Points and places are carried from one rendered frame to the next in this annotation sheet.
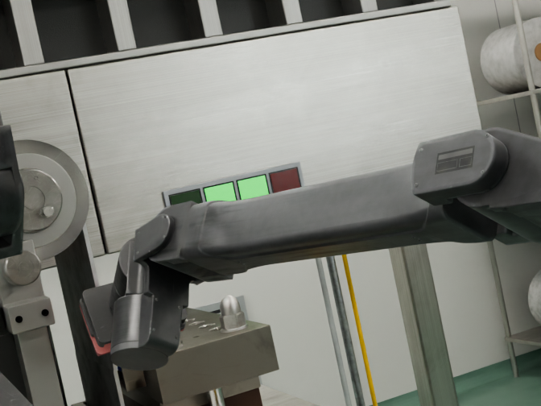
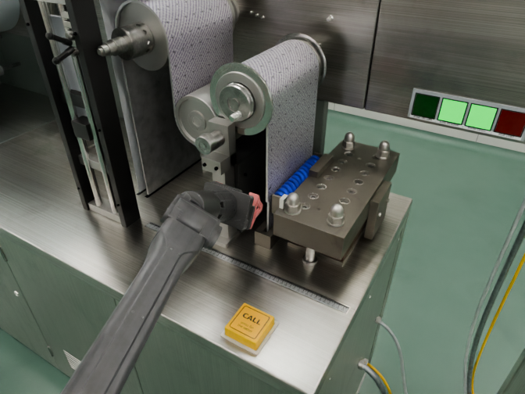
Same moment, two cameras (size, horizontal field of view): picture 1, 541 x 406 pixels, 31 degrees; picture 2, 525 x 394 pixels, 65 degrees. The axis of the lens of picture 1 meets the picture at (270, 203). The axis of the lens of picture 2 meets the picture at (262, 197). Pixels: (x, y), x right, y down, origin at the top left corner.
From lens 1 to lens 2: 0.91 m
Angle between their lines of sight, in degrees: 59
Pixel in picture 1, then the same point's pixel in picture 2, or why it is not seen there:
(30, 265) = (206, 146)
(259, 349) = (332, 245)
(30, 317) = (209, 166)
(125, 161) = (398, 59)
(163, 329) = not seen: hidden behind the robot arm
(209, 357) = (302, 231)
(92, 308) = not seen: hidden behind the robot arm
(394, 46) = not seen: outside the picture
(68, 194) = (258, 107)
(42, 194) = (241, 102)
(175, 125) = (446, 45)
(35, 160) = (245, 80)
